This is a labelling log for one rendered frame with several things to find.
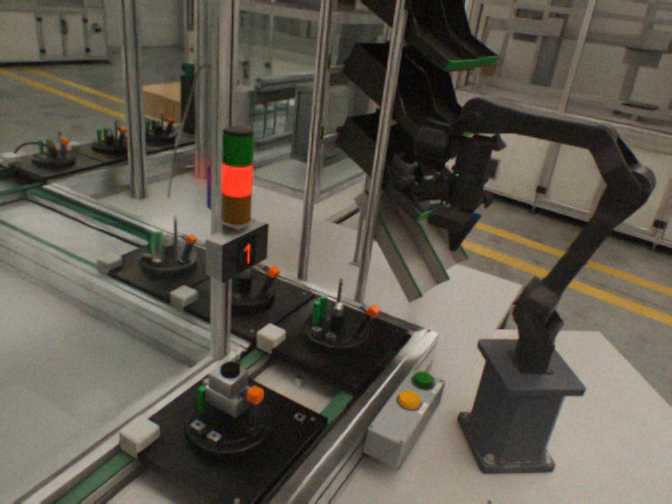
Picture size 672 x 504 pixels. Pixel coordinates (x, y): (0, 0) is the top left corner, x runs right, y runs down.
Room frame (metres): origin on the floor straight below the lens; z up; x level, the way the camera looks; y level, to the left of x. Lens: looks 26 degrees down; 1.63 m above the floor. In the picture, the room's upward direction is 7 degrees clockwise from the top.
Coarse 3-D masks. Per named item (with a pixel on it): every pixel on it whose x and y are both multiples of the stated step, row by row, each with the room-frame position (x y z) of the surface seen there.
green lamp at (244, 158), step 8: (224, 136) 0.83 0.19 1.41; (232, 136) 0.83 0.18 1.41; (248, 136) 0.84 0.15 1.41; (224, 144) 0.83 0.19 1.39; (232, 144) 0.83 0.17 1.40; (240, 144) 0.83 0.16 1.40; (248, 144) 0.83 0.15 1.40; (224, 152) 0.83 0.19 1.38; (232, 152) 0.83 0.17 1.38; (240, 152) 0.83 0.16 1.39; (248, 152) 0.83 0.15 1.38; (224, 160) 0.83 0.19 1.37; (232, 160) 0.83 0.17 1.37; (240, 160) 0.83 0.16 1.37; (248, 160) 0.84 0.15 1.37
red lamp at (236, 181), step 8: (224, 168) 0.83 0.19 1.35; (232, 168) 0.83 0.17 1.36; (240, 168) 0.83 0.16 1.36; (248, 168) 0.84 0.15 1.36; (224, 176) 0.83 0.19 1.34; (232, 176) 0.83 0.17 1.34; (240, 176) 0.83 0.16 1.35; (248, 176) 0.84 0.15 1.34; (224, 184) 0.83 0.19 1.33; (232, 184) 0.82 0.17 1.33; (240, 184) 0.83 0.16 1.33; (248, 184) 0.84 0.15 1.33; (224, 192) 0.83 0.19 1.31; (232, 192) 0.83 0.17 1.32; (240, 192) 0.83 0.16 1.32; (248, 192) 0.84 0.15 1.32
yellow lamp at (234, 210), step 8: (224, 200) 0.83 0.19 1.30; (232, 200) 0.82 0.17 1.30; (240, 200) 0.83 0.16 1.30; (248, 200) 0.84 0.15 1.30; (224, 208) 0.83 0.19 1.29; (232, 208) 0.82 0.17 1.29; (240, 208) 0.83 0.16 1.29; (248, 208) 0.84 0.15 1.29; (224, 216) 0.83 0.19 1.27; (232, 216) 0.82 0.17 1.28; (240, 216) 0.83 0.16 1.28; (248, 216) 0.84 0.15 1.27
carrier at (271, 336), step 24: (312, 312) 1.04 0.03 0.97; (336, 312) 0.95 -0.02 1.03; (360, 312) 1.06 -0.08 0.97; (264, 336) 0.90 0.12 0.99; (288, 336) 0.94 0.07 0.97; (312, 336) 0.92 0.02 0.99; (336, 336) 0.91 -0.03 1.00; (360, 336) 0.93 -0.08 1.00; (384, 336) 0.98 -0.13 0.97; (288, 360) 0.87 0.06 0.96; (312, 360) 0.87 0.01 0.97; (336, 360) 0.87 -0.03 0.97; (360, 360) 0.88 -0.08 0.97; (336, 384) 0.82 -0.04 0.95; (360, 384) 0.81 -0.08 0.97
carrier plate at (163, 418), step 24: (168, 408) 0.69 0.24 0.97; (288, 408) 0.72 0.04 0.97; (168, 432) 0.64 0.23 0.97; (288, 432) 0.67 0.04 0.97; (312, 432) 0.67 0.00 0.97; (144, 456) 0.59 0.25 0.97; (168, 456) 0.59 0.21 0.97; (192, 456) 0.60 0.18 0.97; (264, 456) 0.61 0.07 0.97; (288, 456) 0.62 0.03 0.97; (168, 480) 0.56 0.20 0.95; (192, 480) 0.55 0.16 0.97; (216, 480) 0.56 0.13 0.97; (240, 480) 0.56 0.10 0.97; (264, 480) 0.57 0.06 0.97
